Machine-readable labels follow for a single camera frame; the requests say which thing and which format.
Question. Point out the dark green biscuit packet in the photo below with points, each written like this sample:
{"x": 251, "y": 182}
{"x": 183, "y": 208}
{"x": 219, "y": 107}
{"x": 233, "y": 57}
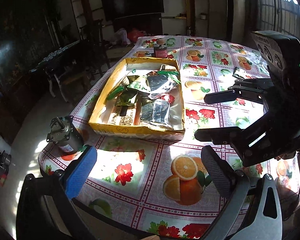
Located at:
{"x": 241, "y": 74}

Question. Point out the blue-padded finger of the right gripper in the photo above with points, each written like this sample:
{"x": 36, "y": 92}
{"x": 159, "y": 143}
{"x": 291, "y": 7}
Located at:
{"x": 232, "y": 95}

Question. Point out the small grey electric motor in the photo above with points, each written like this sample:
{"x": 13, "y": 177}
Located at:
{"x": 65, "y": 135}

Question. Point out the red plastic bag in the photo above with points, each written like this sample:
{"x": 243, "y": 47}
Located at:
{"x": 134, "y": 34}

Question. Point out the green tea snack packet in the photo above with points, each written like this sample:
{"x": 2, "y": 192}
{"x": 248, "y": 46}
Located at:
{"x": 127, "y": 98}

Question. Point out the silver foil snack bag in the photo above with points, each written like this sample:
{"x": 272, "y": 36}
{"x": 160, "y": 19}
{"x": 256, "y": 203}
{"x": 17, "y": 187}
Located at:
{"x": 156, "y": 112}

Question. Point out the yellow cardboard box tray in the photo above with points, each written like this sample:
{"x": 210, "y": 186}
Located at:
{"x": 125, "y": 72}

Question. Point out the floral fruit-print tablecloth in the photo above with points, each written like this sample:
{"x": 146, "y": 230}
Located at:
{"x": 126, "y": 182}

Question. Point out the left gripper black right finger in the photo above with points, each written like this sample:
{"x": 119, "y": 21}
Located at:
{"x": 229, "y": 183}

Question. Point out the dark jar with pink label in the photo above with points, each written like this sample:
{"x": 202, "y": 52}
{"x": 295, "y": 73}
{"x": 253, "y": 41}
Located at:
{"x": 160, "y": 48}

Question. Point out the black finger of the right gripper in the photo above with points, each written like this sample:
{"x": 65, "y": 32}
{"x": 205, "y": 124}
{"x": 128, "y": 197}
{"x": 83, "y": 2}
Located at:
{"x": 218, "y": 136}

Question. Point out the long orange cracker pack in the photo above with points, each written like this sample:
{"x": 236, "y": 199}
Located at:
{"x": 124, "y": 116}

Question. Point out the red snack packet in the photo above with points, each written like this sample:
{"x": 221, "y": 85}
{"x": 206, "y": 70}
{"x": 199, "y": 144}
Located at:
{"x": 168, "y": 98}

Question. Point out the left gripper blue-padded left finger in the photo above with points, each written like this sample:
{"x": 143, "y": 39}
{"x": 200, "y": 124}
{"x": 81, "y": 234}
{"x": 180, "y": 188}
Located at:
{"x": 76, "y": 174}

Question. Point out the dark wooden chair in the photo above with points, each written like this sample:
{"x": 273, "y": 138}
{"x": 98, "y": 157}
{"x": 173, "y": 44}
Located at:
{"x": 73, "y": 74}

